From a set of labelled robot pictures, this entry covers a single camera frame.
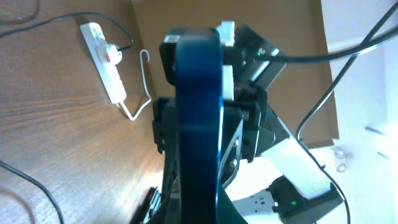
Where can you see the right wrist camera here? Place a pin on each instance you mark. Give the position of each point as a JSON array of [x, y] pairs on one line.
[[167, 52]]

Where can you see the blue Samsung smartphone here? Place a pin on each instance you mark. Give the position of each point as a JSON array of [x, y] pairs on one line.
[[198, 63]]

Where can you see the white charger adapter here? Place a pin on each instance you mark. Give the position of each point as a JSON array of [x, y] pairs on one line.
[[109, 54]]

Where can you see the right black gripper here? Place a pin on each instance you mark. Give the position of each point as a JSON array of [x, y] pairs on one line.
[[245, 133]]

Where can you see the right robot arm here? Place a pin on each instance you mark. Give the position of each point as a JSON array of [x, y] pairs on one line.
[[304, 193]]

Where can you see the white power strip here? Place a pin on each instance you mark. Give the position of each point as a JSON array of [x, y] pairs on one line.
[[109, 75]]

